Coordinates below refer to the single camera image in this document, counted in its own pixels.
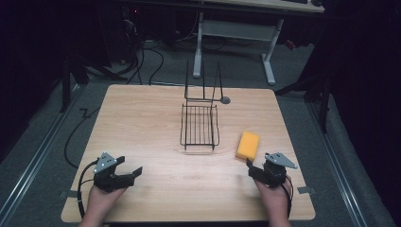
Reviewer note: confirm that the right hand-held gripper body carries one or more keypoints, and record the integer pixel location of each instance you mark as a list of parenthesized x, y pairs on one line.
[(275, 171)]

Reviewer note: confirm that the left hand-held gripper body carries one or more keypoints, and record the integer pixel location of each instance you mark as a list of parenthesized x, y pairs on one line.
[(108, 179)]

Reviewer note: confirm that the person's left hand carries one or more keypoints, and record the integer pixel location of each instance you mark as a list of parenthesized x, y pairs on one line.
[(101, 198)]

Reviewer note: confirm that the yellow sponge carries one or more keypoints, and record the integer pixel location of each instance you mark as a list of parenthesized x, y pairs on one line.
[(248, 145)]

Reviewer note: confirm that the grey tape piece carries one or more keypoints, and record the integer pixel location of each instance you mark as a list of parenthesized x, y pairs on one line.
[(305, 190), (70, 194)]

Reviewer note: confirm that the grey round table grommet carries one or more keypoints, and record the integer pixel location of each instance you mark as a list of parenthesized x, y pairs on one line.
[(225, 100)]

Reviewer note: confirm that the black metal stand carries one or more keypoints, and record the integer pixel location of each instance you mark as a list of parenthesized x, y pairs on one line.
[(323, 101), (67, 78)]

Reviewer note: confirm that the red object under desk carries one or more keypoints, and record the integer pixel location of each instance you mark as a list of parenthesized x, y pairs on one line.
[(290, 44)]

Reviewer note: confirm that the dark computer tower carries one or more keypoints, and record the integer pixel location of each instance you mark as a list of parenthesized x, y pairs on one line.
[(131, 31)]

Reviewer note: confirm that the white metal-legged desk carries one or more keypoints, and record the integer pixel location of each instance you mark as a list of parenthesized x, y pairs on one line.
[(239, 31)]

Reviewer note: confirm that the black keyboard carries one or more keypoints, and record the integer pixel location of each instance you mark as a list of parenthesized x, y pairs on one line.
[(294, 1)]

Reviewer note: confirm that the black computer mouse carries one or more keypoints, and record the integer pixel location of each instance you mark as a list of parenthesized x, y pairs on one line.
[(317, 3)]

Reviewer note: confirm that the metal floor rail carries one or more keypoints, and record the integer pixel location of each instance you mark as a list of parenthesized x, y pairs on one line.
[(34, 160), (339, 164)]

